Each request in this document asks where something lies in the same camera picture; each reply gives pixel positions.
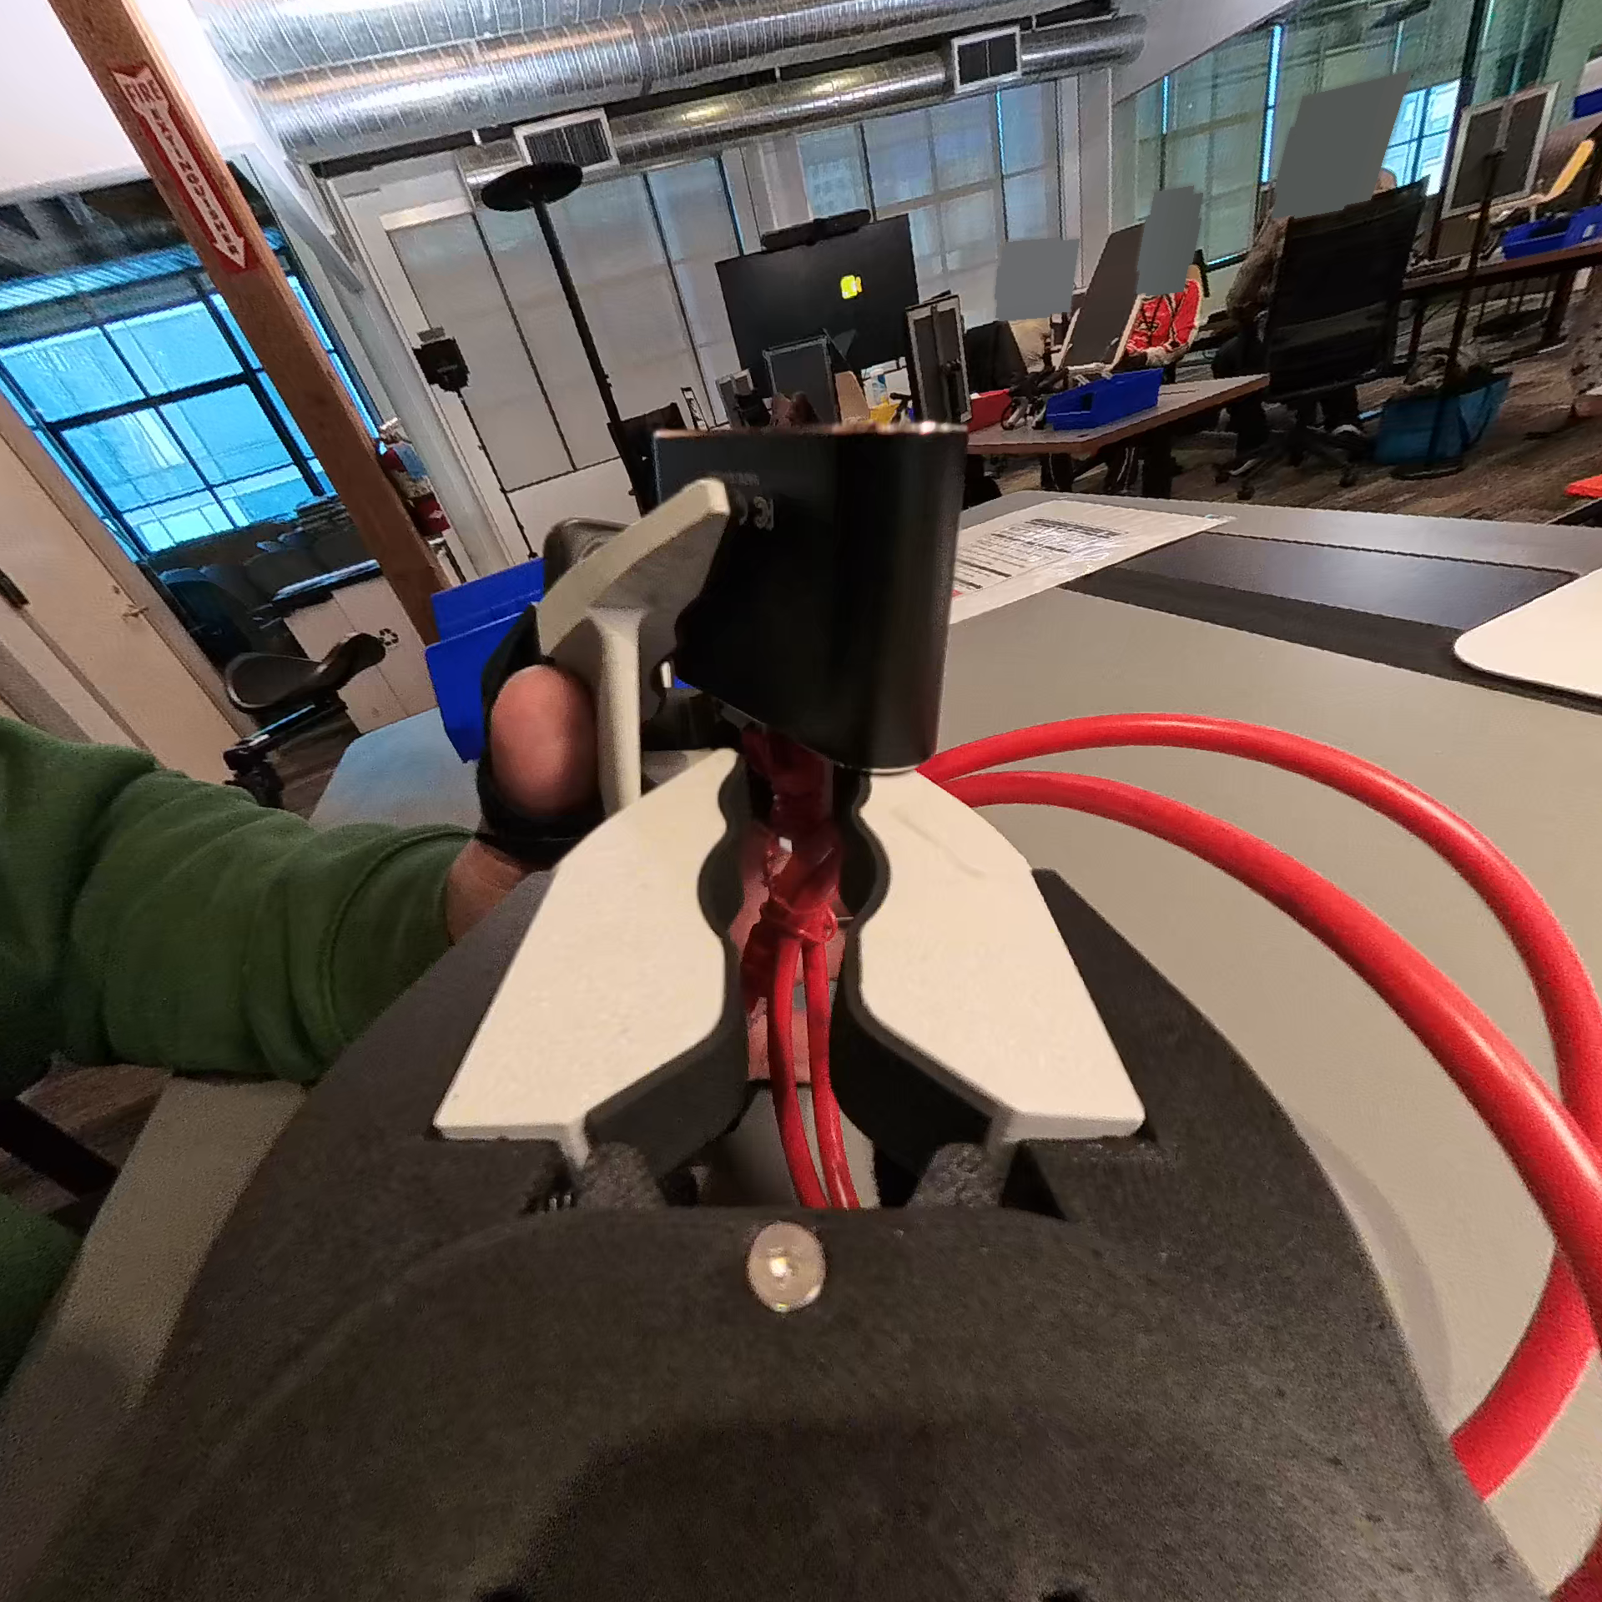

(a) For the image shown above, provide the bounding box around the wooden post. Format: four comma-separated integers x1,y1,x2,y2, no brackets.
50,0,452,602

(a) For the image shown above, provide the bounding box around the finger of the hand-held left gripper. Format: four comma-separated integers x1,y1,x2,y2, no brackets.
540,478,734,818

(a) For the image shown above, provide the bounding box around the red ethernet cable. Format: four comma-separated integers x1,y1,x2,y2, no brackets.
738,713,1602,1602

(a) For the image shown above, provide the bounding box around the blue plastic bin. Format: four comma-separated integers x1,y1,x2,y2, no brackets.
425,556,555,764

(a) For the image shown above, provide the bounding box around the black camera tripod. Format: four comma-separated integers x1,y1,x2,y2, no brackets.
414,328,540,558

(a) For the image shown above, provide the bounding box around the metal ventilation duct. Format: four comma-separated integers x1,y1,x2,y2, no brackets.
187,0,1146,164

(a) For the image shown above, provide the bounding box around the person's left forearm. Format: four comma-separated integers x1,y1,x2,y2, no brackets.
0,715,481,1083

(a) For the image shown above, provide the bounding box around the black network switch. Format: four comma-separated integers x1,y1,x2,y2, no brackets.
650,423,971,774

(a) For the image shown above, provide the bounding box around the black saddle stool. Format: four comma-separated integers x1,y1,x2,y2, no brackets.
223,631,387,804

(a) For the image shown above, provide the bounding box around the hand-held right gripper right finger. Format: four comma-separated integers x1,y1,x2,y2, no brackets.
832,768,1148,1171

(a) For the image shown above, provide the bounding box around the large black screen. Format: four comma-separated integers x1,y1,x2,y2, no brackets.
715,215,921,377

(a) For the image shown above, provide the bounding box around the blue bin on table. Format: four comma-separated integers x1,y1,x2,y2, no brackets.
1045,368,1165,431

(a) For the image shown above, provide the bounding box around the printed paper sheet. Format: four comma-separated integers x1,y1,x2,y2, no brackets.
948,499,1234,623

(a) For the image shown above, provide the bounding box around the red fire extinguisher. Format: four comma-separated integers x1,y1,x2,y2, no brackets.
380,425,441,537

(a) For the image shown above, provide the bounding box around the person's left hand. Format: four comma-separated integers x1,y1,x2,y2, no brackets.
444,665,610,942

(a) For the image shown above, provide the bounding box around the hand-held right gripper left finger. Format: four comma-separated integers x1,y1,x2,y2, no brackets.
433,747,753,1174

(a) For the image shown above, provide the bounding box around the red arrow sign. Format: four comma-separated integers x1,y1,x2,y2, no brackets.
111,62,246,270

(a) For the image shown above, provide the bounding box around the black office chair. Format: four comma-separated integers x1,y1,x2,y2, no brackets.
1257,185,1430,486

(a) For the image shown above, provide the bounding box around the black floor lamp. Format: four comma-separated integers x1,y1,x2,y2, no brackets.
481,162,627,432

